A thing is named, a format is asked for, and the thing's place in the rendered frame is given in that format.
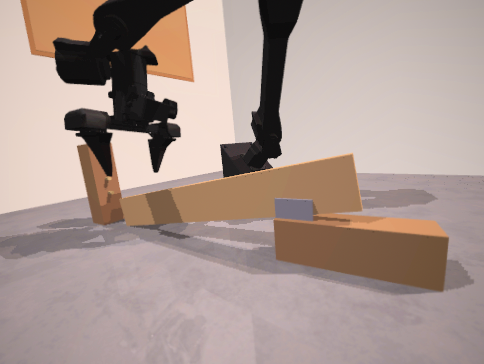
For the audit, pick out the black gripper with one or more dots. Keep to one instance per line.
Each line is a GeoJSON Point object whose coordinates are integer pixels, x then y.
{"type": "Point", "coordinates": [93, 126]}

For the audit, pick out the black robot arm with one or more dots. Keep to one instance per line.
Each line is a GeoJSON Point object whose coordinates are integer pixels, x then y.
{"type": "Point", "coordinates": [121, 24]}

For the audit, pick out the long wooden rail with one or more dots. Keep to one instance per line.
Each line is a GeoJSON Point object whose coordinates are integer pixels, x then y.
{"type": "Point", "coordinates": [330, 182]}

